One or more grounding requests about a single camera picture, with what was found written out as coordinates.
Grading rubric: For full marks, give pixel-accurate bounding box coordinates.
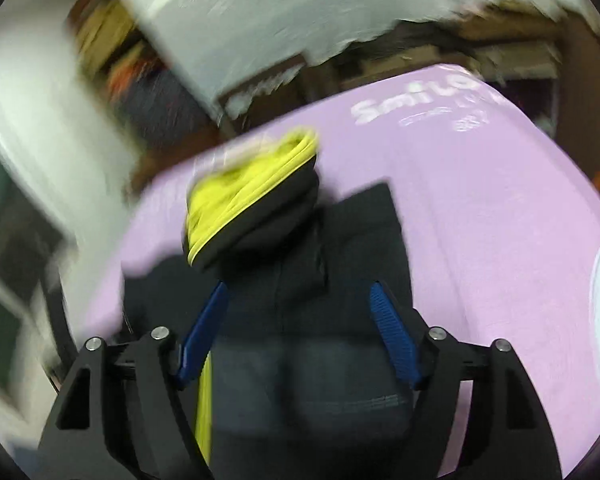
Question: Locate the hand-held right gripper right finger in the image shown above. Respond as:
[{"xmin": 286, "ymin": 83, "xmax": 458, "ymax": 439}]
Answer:
[{"xmin": 370, "ymin": 281, "xmax": 563, "ymax": 480}]

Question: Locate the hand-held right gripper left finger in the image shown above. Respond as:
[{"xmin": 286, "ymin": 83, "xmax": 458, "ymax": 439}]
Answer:
[{"xmin": 37, "ymin": 281, "xmax": 231, "ymax": 480}]

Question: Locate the black hoodie with yellow zipper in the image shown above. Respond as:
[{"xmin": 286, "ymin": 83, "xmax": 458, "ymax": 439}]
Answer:
[{"xmin": 122, "ymin": 129, "xmax": 431, "ymax": 480}]

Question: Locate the pink printed bed sheet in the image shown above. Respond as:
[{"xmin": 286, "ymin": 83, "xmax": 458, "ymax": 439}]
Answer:
[{"xmin": 82, "ymin": 62, "xmax": 600, "ymax": 476}]

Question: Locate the grey framed sliding window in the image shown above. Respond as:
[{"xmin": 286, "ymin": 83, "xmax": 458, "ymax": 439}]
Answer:
[{"xmin": 0, "ymin": 130, "xmax": 76, "ymax": 411}]

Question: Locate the dark wooden chair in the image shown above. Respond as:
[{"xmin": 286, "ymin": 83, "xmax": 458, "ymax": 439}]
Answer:
[{"xmin": 215, "ymin": 55, "xmax": 312, "ymax": 128}]

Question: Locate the stack of cardboard boxes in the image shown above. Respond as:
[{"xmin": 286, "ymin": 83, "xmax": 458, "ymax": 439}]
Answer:
[{"xmin": 75, "ymin": 0, "xmax": 146, "ymax": 76}]

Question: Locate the white lace cloth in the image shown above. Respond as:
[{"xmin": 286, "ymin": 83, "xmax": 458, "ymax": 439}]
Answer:
[{"xmin": 102, "ymin": 0, "xmax": 588, "ymax": 121}]

